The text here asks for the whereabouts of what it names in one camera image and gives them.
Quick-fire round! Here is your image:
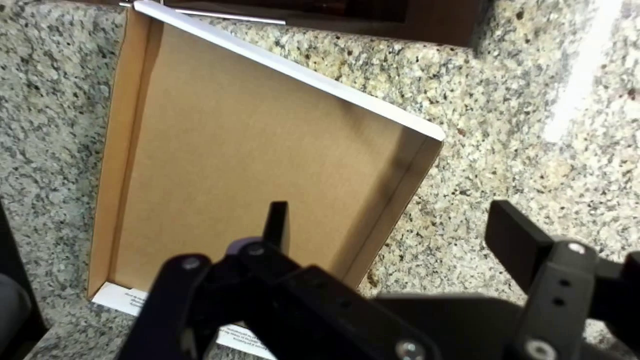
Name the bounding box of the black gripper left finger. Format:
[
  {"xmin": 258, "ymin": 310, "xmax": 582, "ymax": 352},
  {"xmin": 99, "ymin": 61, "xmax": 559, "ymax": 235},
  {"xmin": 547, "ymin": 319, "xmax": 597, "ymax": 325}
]
[{"xmin": 114, "ymin": 199, "xmax": 444, "ymax": 360}]

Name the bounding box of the shallow cardboard box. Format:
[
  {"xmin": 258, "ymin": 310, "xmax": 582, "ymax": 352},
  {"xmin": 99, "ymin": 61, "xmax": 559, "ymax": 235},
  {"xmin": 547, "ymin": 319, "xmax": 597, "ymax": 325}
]
[{"xmin": 85, "ymin": 0, "xmax": 447, "ymax": 360}]

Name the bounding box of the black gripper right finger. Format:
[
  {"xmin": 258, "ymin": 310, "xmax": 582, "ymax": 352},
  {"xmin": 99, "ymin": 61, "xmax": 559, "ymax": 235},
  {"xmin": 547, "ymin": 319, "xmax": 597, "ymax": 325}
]
[{"xmin": 482, "ymin": 198, "xmax": 640, "ymax": 360}]

